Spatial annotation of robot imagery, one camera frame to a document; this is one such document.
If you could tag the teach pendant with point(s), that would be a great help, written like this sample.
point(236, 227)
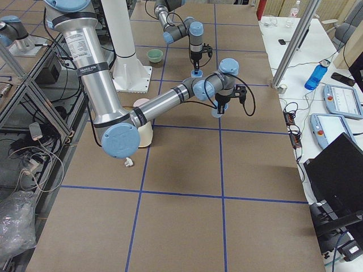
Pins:
point(342, 100)
point(327, 127)

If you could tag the near teach pendant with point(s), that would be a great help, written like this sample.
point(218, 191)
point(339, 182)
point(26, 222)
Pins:
point(327, 127)

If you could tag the pink bowl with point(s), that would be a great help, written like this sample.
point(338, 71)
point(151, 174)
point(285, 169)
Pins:
point(140, 102)

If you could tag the blue water bottle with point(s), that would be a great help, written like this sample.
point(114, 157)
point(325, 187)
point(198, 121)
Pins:
point(317, 75)

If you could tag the black laptop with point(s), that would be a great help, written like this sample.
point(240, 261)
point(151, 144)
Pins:
point(335, 174)

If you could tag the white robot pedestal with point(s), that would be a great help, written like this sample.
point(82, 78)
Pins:
point(129, 74)

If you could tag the far teach pendant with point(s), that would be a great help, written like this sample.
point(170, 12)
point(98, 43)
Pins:
point(342, 100)

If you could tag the green bowl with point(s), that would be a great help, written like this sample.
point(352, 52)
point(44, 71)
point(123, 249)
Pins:
point(155, 55)

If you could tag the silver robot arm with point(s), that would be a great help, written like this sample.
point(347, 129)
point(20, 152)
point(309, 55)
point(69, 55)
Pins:
point(188, 27)
point(116, 127)

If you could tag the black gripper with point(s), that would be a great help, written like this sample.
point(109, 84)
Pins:
point(222, 101)
point(195, 56)

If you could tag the black smartphone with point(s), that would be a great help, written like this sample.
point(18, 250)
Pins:
point(343, 79)

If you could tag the aluminium frame post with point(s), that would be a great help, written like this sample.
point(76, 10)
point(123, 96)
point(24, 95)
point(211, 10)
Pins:
point(296, 39)

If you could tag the clear plastic bag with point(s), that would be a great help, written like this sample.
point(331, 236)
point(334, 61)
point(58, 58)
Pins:
point(17, 224)

